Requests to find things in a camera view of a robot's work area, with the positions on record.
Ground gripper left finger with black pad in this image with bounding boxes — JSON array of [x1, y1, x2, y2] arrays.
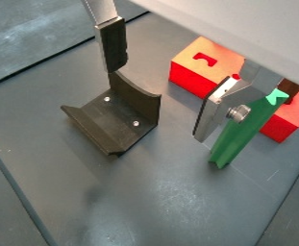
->
[[81, 0, 128, 73]]

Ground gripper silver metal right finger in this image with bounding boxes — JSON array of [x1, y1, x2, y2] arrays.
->
[[192, 60, 283, 142]]

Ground green star-shaped peg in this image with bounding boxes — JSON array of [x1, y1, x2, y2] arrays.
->
[[209, 88, 288, 168]]

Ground red shape-sorting board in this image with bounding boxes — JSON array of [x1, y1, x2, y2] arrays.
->
[[169, 37, 299, 143]]

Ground dark brown hexagonal peg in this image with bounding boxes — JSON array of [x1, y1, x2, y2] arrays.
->
[[278, 79, 299, 105]]

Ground black curved holder bracket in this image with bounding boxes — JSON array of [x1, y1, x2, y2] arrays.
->
[[60, 72, 161, 156]]

